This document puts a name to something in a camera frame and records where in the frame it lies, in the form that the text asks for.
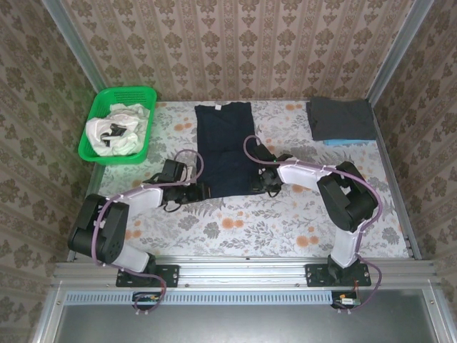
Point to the navy blue t-shirt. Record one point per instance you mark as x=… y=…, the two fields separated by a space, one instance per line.
x=225 y=143

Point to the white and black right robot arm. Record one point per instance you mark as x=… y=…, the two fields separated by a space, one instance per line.
x=300 y=177

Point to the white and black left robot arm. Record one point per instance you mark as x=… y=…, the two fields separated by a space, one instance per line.
x=143 y=202

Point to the floral tablecloth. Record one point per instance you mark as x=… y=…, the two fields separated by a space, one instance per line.
x=250 y=232

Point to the white crumpled t-shirt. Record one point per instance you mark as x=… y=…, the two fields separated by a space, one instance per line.
x=125 y=143

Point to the light blue folded t-shirt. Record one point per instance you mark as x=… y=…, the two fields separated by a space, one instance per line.
x=342 y=142

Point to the dark grey folded t-shirt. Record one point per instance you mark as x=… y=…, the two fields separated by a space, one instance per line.
x=342 y=119

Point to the green plastic basket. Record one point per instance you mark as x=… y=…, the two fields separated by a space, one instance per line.
x=92 y=153

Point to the grey metal panel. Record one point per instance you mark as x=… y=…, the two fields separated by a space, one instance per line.
x=242 y=323

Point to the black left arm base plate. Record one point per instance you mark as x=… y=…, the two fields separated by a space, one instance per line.
x=168 y=275

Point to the aluminium mounting rail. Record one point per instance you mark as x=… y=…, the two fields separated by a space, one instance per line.
x=242 y=273

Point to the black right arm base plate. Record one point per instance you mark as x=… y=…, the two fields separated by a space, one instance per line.
x=316 y=275

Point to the aluminium frame post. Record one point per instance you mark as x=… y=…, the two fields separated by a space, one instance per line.
x=400 y=46
x=73 y=43

